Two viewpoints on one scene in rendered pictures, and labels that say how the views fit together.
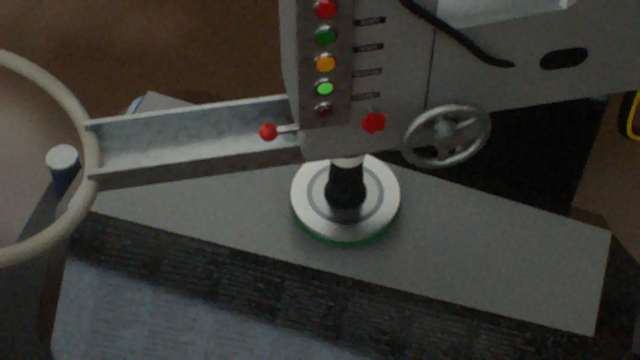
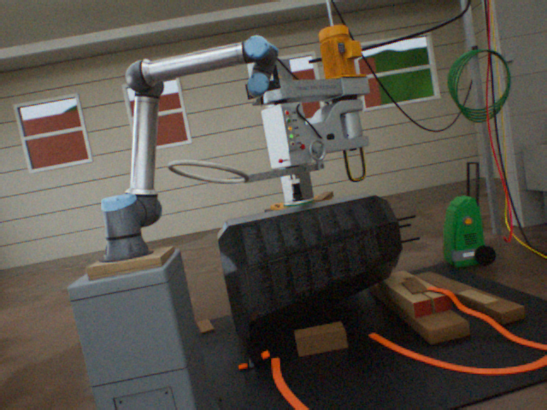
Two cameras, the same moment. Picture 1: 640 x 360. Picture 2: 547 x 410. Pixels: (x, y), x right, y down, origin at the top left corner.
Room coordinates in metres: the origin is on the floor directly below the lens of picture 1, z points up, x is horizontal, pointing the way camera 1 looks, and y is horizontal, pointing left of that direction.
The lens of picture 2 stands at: (-1.47, 1.34, 1.18)
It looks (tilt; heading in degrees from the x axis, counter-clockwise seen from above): 5 degrees down; 335
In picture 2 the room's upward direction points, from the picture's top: 11 degrees counter-clockwise
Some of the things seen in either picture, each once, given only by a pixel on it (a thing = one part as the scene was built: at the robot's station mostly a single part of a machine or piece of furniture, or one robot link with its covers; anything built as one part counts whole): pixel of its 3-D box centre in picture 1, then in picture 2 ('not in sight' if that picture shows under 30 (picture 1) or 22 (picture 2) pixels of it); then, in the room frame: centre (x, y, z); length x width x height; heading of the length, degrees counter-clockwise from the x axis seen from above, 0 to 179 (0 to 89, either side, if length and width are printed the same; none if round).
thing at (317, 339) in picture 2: not in sight; (320, 338); (0.64, 0.20, 0.07); 0.30 x 0.12 x 0.12; 66
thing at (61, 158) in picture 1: (66, 169); not in sight; (1.75, 0.81, 0.08); 0.10 x 0.10 x 0.13
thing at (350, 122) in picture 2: not in sight; (349, 125); (1.19, -0.69, 1.35); 0.19 x 0.19 x 0.20
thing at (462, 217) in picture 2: not in sight; (461, 213); (1.03, -1.61, 0.43); 0.35 x 0.35 x 0.87; 59
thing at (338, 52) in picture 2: not in sight; (338, 55); (1.18, -0.69, 1.90); 0.31 x 0.28 x 0.40; 12
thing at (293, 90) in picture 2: not in sight; (314, 93); (1.13, -0.39, 1.62); 0.96 x 0.25 x 0.17; 102
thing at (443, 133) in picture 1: (439, 119); (314, 150); (0.96, -0.19, 1.20); 0.15 x 0.10 x 0.15; 102
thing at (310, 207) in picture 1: (345, 194); (298, 201); (1.06, -0.04, 0.88); 0.21 x 0.21 x 0.01
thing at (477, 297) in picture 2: not in sight; (477, 296); (0.31, -0.80, 0.10); 0.25 x 0.10 x 0.01; 168
